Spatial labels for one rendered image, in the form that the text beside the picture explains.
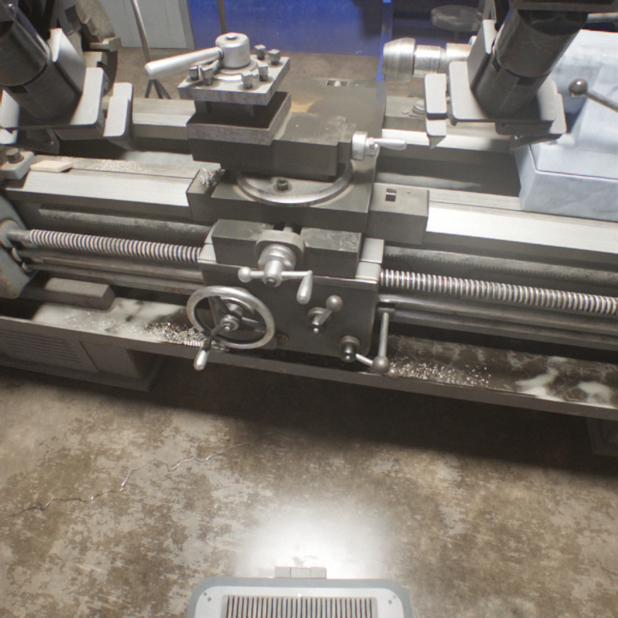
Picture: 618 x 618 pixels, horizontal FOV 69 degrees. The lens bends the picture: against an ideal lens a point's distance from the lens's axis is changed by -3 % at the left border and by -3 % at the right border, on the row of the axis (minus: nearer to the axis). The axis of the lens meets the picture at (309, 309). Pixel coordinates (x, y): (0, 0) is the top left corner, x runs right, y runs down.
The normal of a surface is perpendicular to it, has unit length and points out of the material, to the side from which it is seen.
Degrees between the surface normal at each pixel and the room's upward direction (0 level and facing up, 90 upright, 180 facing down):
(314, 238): 0
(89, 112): 30
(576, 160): 61
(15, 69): 117
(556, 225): 36
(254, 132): 90
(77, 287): 0
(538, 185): 90
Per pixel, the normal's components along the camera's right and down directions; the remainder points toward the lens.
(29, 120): -0.02, -0.18
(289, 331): -0.18, 0.75
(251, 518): -0.02, -0.65
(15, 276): 0.98, 0.13
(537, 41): -0.42, 0.89
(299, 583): 0.00, -1.00
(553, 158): -0.17, 0.34
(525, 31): -0.76, 0.64
